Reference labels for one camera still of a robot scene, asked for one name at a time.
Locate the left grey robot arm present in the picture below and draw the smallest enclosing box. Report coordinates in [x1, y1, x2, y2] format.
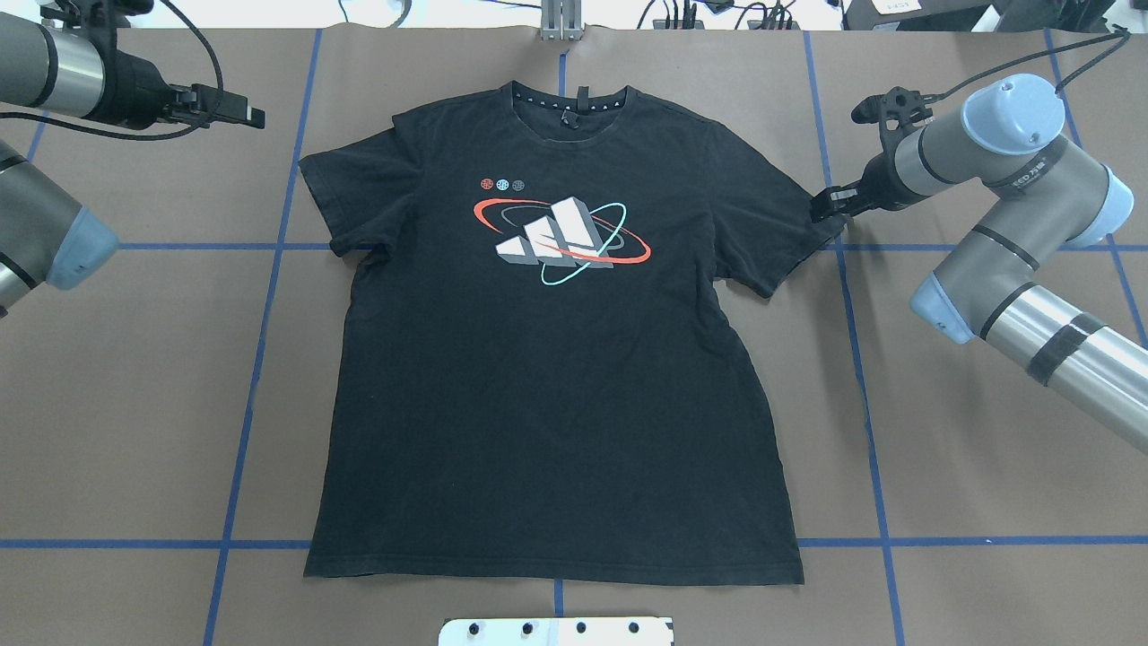
[1, 1, 265, 312]

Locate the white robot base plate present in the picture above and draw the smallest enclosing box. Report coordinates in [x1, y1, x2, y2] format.
[436, 616, 676, 645]

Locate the black printed t-shirt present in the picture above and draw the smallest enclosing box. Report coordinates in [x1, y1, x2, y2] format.
[298, 81, 844, 586]

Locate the black usb hub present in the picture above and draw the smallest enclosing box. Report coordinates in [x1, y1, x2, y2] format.
[636, 1, 801, 31]

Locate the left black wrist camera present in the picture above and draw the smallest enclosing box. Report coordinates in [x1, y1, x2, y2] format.
[38, 1, 155, 31]

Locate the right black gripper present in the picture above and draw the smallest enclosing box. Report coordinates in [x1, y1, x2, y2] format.
[809, 154, 908, 223]

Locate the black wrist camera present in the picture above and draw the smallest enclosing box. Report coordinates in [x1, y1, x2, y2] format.
[850, 86, 938, 130]
[38, 1, 155, 31]

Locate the blue tape line crosswise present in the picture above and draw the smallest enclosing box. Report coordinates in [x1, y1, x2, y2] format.
[117, 240, 1148, 252]

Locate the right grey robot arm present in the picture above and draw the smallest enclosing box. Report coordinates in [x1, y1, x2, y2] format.
[809, 73, 1147, 450]

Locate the blue tape line lengthwise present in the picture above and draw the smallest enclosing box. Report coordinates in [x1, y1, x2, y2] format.
[801, 31, 906, 645]

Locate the blue centre tape line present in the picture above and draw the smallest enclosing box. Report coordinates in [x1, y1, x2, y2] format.
[556, 49, 571, 98]

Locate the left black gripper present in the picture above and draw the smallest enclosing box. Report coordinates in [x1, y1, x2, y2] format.
[106, 52, 266, 131]

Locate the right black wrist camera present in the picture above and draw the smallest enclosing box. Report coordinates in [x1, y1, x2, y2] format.
[850, 86, 938, 130]

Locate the aluminium profile post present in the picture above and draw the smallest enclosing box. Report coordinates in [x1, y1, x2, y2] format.
[538, 0, 585, 42]

